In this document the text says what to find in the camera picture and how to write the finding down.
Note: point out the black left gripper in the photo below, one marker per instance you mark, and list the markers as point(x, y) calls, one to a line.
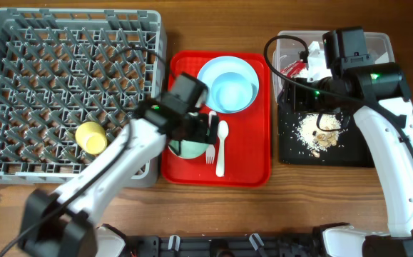
point(198, 133)

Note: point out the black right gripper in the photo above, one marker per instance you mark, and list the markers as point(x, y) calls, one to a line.
point(294, 101)

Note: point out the red sauce packet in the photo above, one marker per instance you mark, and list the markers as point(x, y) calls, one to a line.
point(296, 69)

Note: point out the rice and peanut shells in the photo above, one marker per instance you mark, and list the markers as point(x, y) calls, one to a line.
point(317, 133)

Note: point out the light blue bowl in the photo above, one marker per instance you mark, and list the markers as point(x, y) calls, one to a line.
point(232, 92)

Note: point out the yellow plastic cup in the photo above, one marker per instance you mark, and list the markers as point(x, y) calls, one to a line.
point(91, 137)

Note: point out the white napkin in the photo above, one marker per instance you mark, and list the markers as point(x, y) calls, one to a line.
point(312, 75)

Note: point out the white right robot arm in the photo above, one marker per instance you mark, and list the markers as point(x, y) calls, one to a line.
point(343, 101)

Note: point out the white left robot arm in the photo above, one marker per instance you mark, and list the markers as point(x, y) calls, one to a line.
point(65, 221)

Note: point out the green bowl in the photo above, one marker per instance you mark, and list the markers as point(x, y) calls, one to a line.
point(187, 149)

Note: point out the white plastic spoon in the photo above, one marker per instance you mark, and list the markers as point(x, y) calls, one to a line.
point(223, 131)

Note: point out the white plastic fork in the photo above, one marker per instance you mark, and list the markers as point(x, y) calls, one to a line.
point(210, 151)

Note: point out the large light blue plate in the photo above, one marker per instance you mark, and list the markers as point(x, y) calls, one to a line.
point(223, 64)

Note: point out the black tray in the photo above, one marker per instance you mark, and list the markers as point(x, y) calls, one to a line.
point(352, 149)

